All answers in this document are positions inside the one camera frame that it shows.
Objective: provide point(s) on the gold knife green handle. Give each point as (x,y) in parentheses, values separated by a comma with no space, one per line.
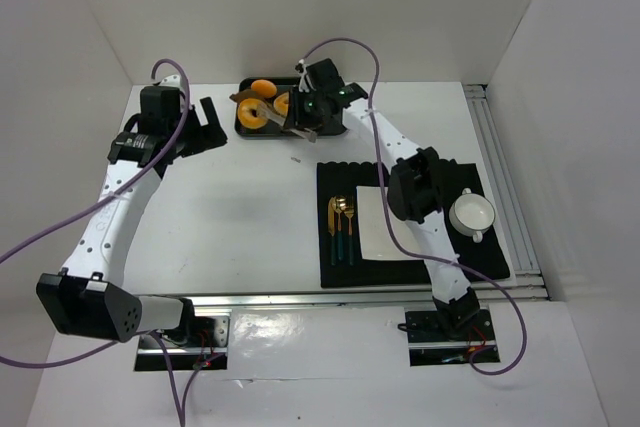
(331,229)

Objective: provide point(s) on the orange ring donut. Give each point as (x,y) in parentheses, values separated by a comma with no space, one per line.
(251,113)

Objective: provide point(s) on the white square plate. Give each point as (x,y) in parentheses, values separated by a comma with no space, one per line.
(375,241)

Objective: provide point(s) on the gold fork green handle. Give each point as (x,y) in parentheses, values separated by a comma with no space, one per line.
(349,211)

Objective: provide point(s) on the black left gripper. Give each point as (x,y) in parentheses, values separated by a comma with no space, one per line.
(201,128)

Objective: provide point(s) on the white soup bowl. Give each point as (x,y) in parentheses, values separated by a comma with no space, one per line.
(472,215)

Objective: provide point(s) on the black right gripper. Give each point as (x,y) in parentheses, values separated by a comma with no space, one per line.
(296,117)

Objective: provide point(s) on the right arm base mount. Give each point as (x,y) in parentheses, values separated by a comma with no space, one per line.
(429,345)

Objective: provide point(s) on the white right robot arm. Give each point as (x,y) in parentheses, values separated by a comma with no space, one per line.
(412,182)

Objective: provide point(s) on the black bread tray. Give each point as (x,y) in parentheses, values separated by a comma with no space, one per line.
(271,130)

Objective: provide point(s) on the metal serving tongs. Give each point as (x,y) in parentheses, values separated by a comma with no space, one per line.
(270,114)

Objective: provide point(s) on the gold spoon green handle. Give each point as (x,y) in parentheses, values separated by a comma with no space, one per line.
(340,204)

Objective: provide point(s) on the black placemat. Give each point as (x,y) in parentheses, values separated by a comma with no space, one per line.
(353,270)

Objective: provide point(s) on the glazed ring donut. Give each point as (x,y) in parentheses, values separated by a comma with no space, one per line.
(281,104)

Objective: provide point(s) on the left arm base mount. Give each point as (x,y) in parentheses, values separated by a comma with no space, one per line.
(202,345)

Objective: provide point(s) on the brown chocolate bread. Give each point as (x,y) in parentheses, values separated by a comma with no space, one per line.
(243,95)

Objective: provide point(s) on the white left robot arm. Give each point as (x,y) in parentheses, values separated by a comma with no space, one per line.
(86,297)

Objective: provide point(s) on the aluminium table rail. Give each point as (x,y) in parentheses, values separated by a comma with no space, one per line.
(322,299)

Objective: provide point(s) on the round orange bun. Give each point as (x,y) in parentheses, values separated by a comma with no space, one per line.
(264,88)

